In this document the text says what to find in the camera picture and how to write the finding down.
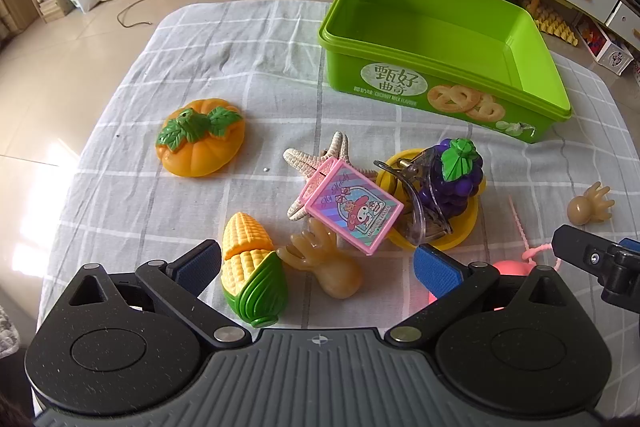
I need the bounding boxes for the yellow plastic toy plate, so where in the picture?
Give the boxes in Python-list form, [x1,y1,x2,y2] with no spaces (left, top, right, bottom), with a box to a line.
[375,148,488,251]

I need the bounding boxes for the white printed crate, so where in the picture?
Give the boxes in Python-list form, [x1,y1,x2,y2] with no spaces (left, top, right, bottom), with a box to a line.
[575,17,636,75]

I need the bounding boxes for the pink rubber toy with strap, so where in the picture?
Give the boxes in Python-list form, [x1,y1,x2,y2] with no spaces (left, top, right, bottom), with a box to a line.
[425,196,563,312]

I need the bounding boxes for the beige starfish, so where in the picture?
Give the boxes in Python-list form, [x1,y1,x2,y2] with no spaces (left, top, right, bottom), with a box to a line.
[282,132,381,222]

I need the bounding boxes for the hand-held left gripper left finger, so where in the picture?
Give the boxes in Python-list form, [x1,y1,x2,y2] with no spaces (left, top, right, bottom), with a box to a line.
[67,239,253,349]

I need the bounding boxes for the pink cartoon eraser box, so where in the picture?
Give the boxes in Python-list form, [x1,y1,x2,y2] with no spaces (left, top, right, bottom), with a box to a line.
[300,157,405,258]

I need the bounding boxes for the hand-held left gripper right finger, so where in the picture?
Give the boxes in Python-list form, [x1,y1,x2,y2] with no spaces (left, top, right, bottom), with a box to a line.
[384,243,573,348]

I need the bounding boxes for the yellow toy corn cob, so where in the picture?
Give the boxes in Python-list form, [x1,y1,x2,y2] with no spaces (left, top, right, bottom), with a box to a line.
[221,213,289,329]

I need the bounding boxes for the green plastic cookie box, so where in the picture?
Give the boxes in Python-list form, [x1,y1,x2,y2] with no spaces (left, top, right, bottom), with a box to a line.
[318,0,572,144]

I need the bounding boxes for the purple toy grape bunch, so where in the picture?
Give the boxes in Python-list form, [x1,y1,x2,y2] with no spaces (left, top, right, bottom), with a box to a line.
[417,138,485,218]

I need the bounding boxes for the thin floor cable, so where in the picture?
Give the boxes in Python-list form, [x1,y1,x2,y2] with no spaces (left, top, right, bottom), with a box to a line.
[117,0,156,28]

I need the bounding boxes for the clear plastic hair claw clip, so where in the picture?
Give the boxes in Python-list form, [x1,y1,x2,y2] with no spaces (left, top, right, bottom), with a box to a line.
[374,149,453,245]

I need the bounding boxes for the yellow egg cartons stack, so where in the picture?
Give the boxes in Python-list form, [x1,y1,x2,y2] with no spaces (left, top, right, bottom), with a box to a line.
[520,0,581,46]

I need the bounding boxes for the orange toy pumpkin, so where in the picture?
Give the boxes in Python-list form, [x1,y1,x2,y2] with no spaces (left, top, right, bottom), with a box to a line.
[156,98,246,178]

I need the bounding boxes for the large beige rubber hand toy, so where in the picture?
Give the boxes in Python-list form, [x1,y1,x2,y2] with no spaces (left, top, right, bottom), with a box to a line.
[276,217,364,300]

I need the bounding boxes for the small beige rubber hand toy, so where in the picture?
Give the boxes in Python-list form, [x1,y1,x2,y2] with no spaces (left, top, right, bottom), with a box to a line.
[566,181,616,228]

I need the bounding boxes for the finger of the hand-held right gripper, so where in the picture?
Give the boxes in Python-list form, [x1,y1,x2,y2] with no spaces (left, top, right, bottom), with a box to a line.
[552,224,618,280]
[602,237,640,308]

